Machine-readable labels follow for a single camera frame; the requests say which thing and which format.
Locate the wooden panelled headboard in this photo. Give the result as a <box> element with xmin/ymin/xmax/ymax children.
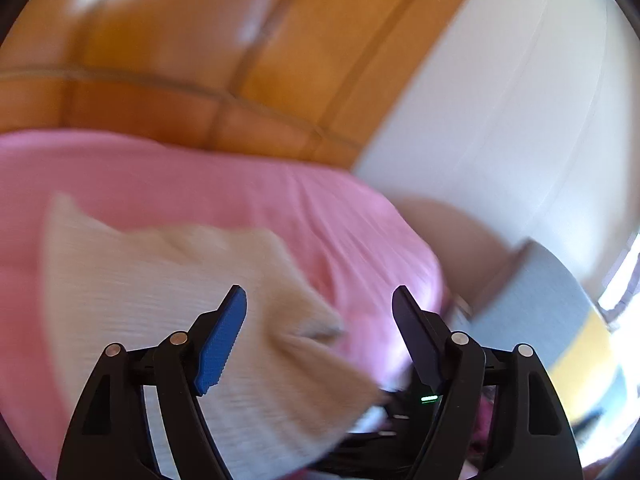
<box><xmin>0</xmin><ymin>0</ymin><xmax>483</xmax><ymax>167</ymax></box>

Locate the pink blanket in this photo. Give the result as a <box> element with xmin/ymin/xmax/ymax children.
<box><xmin>0</xmin><ymin>129</ymin><xmax>451</xmax><ymax>480</ymax></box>

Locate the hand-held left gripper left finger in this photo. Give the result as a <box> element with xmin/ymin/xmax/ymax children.
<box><xmin>56</xmin><ymin>285</ymin><xmax>248</xmax><ymax>480</ymax></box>

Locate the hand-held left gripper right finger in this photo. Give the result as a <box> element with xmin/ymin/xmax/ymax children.
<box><xmin>391</xmin><ymin>285</ymin><xmax>584</xmax><ymax>480</ymax></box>

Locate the white knitted sweater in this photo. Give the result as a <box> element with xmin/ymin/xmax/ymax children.
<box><xmin>42</xmin><ymin>192</ymin><xmax>387</xmax><ymax>479</ymax></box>

